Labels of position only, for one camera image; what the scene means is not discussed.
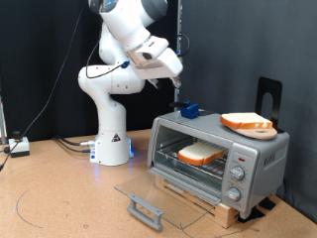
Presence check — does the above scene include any silver toaster oven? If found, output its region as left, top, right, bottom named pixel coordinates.
left=147, top=106, right=291, bottom=220

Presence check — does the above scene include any wooden block riser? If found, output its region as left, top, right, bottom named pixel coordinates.
left=154, top=175, right=241, bottom=229

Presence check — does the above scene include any round wooden board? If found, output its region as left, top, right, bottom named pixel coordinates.
left=231, top=127, right=278, bottom=141

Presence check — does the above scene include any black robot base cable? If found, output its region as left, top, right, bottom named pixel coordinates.
left=53, top=134, right=96, bottom=147
left=54, top=138, right=93, bottom=154

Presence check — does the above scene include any wire oven rack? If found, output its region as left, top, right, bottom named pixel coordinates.
left=155, top=136, right=230, bottom=181

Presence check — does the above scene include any black metal bookend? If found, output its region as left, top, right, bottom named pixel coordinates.
left=256, top=76, right=285, bottom=134

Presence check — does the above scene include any white bread slice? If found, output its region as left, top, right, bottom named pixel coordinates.
left=220, top=112, right=274, bottom=131
left=177, top=141, right=230, bottom=167

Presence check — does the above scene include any grey emergency stop box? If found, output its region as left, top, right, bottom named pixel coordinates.
left=8, top=130, right=31, bottom=159

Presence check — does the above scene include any silver oven knob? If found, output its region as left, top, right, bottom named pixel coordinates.
left=225, top=186, right=242, bottom=202
left=230, top=166, right=246, bottom=181

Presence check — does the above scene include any black foam pad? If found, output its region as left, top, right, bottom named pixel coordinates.
left=237, top=206, right=266, bottom=224
left=258, top=197, right=276, bottom=211

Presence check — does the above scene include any blue spatula with black handle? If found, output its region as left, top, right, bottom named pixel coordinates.
left=169, top=100, right=201, bottom=120

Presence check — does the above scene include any black backdrop curtain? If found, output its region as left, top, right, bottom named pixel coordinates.
left=0, top=0, right=179, bottom=143

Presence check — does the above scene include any metal frame leg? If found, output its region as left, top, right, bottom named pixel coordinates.
left=0, top=95, right=8, bottom=146

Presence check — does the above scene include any long black hanging cable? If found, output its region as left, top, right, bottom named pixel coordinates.
left=0, top=0, right=86, bottom=172

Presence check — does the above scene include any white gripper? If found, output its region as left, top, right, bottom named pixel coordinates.
left=127, top=36, right=183, bottom=89

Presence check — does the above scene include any dark grey backdrop curtain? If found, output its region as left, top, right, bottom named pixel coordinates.
left=179, top=0, right=317, bottom=224

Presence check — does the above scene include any glass oven door with handle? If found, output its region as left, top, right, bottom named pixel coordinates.
left=114, top=167, right=222, bottom=231

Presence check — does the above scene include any vertical metal pole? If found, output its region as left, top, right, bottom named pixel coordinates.
left=173, top=0, right=183, bottom=112

